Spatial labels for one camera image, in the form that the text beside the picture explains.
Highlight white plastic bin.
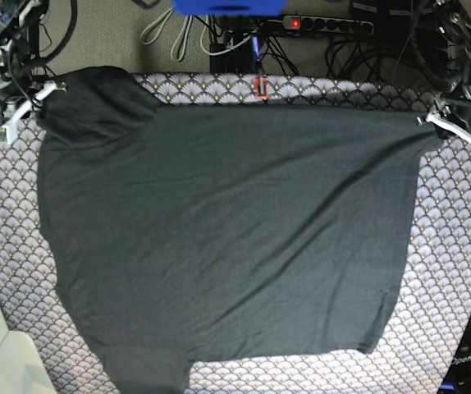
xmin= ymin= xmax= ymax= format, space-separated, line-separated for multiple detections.
xmin=0 ymin=308 xmax=56 ymax=393

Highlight dark grey T-shirt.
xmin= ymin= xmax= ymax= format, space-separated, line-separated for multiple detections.
xmin=37 ymin=67 xmax=441 ymax=393

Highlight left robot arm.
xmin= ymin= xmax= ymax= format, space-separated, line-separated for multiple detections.
xmin=408 ymin=1 xmax=471 ymax=146

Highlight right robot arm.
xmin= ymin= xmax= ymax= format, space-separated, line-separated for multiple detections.
xmin=0 ymin=1 xmax=78 ymax=144

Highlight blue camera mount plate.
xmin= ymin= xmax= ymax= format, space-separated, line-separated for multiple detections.
xmin=171 ymin=0 xmax=286 ymax=16

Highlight fan-patterned table cloth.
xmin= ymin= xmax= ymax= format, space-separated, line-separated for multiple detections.
xmin=0 ymin=74 xmax=471 ymax=393

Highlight black power strip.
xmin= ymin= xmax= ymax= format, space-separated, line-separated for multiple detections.
xmin=280 ymin=15 xmax=375 ymax=36

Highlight red black table clamp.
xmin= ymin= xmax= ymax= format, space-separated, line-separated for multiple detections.
xmin=254 ymin=75 xmax=268 ymax=101

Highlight grey looped cable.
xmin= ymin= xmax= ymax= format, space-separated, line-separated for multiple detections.
xmin=139 ymin=10 xmax=195 ymax=63

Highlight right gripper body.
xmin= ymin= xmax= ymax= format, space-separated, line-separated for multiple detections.
xmin=0 ymin=49 xmax=42 ymax=107

